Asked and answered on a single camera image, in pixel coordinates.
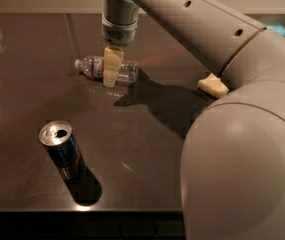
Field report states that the blue silver drink can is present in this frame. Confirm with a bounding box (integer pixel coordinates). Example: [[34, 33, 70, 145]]
[[39, 120, 86, 182]]

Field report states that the yellow sponge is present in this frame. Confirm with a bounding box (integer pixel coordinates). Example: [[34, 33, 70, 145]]
[[197, 74, 229, 98]]

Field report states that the clear plastic water bottle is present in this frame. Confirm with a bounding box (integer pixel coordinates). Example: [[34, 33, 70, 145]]
[[74, 55, 139, 86]]

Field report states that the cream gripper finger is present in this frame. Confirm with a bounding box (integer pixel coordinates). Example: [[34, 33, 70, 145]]
[[103, 45, 124, 87]]

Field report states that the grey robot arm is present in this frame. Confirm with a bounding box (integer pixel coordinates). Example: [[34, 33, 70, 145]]
[[103, 0, 285, 240]]

